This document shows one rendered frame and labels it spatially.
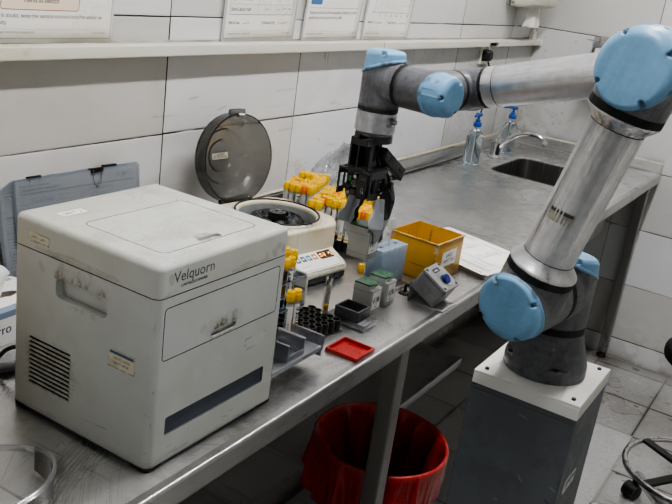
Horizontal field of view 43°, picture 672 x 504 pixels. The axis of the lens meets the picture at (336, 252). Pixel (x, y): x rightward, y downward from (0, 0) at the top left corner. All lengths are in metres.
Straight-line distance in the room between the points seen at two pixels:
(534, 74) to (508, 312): 0.41
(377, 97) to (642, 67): 0.49
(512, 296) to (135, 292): 0.60
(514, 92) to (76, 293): 0.81
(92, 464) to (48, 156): 0.74
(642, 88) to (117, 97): 1.07
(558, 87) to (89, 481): 0.95
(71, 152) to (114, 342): 0.71
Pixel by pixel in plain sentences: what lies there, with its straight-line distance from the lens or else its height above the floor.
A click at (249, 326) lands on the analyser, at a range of 1.26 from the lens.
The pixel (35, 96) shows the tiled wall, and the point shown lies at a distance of 1.72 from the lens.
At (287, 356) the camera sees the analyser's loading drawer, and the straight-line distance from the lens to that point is 1.43.
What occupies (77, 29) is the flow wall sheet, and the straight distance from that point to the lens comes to 1.75.
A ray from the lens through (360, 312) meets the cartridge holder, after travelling 1.68.
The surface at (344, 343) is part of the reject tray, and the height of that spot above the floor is 0.88.
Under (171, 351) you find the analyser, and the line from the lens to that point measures 1.14.
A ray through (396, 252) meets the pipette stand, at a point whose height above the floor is 0.96.
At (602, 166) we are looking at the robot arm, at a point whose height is 1.32.
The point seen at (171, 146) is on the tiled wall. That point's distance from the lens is 2.01.
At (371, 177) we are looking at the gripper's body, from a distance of 1.54.
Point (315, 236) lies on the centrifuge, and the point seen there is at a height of 0.97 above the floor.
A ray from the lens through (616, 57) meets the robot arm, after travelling 1.28.
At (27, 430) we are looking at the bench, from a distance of 1.30.
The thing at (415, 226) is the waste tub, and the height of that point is 0.96.
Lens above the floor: 1.56
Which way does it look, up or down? 19 degrees down
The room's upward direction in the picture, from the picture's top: 8 degrees clockwise
